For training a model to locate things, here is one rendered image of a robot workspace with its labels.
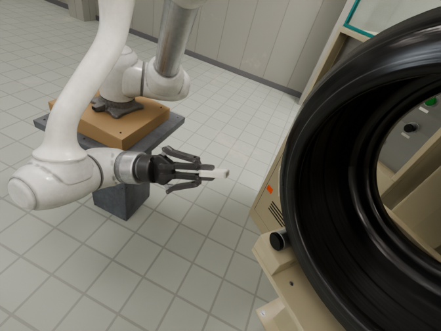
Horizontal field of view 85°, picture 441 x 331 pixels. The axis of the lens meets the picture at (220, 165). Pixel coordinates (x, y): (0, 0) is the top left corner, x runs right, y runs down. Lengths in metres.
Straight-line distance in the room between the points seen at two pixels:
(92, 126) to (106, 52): 0.56
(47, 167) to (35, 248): 1.12
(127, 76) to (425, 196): 1.10
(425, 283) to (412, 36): 0.54
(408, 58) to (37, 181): 0.63
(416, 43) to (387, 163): 0.81
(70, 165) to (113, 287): 0.99
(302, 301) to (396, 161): 0.68
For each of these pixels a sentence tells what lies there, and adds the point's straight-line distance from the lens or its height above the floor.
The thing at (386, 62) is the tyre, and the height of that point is 1.33.
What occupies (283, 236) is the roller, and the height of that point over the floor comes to 0.92.
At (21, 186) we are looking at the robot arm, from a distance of 0.60.
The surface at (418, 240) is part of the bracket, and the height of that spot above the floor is 0.95.
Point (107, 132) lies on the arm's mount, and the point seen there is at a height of 0.73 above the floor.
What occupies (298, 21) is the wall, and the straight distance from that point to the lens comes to 3.87.
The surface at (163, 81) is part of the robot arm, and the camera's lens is 1.10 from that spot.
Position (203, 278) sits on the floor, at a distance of 1.53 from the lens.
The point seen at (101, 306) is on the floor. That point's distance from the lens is 1.48.
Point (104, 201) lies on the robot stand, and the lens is 1.67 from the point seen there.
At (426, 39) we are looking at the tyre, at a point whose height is 1.36.
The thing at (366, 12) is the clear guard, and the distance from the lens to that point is 1.22.
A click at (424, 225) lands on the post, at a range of 0.83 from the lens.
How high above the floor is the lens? 1.38
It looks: 40 degrees down
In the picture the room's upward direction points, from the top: 17 degrees clockwise
